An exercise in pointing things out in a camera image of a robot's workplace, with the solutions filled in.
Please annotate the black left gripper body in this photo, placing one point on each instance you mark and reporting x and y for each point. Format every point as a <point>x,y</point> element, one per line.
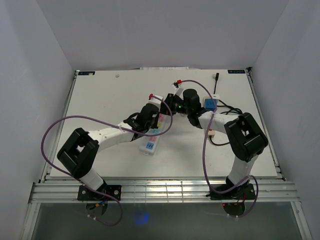
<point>152,125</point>

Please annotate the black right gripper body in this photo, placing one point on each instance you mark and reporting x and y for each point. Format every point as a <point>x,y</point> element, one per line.
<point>177,106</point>

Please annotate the blue cube socket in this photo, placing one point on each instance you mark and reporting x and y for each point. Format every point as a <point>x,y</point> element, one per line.
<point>210,104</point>

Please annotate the white usb charger plug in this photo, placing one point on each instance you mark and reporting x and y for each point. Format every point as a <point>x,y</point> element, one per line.
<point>215,96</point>

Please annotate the white multicolour power strip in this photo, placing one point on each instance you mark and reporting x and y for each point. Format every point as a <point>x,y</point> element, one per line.
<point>149,144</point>

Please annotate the beige red power strip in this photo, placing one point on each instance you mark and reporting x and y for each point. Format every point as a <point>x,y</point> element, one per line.
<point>210,132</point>

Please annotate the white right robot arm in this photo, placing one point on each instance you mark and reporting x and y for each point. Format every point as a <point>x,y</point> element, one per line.
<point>246,138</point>

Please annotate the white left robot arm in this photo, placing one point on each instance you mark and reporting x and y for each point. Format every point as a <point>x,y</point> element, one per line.
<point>79,151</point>

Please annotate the papers at back edge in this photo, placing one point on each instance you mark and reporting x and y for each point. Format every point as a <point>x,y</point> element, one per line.
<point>171,68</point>

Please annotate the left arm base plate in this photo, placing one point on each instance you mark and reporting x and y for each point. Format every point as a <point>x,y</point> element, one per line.
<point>85,194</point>

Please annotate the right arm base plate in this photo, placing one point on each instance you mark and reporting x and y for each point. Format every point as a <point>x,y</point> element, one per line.
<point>245,191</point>

